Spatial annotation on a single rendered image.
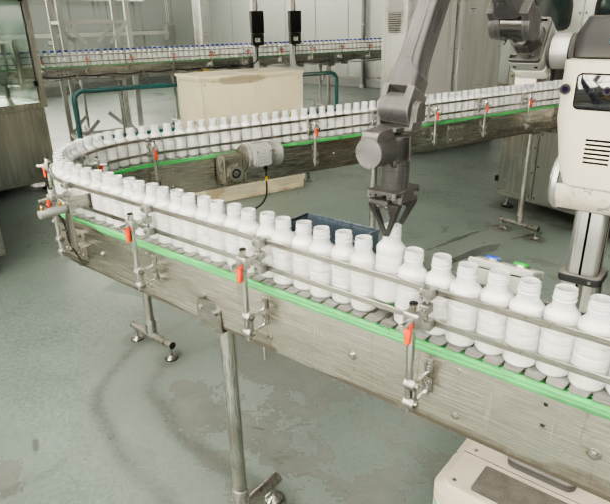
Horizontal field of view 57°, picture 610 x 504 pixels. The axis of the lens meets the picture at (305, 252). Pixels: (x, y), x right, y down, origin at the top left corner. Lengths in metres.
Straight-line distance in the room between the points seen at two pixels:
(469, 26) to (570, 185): 6.42
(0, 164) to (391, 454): 5.04
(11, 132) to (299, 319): 5.33
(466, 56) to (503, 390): 7.00
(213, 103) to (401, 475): 3.89
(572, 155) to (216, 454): 1.69
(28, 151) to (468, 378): 5.78
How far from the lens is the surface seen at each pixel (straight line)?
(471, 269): 1.08
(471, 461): 2.01
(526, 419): 1.13
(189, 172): 2.84
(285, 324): 1.37
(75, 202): 1.96
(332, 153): 3.24
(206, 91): 5.29
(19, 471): 2.59
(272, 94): 5.59
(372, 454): 2.38
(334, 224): 1.99
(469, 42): 7.94
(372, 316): 1.23
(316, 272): 1.27
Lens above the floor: 1.59
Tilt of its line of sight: 22 degrees down
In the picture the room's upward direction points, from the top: 1 degrees counter-clockwise
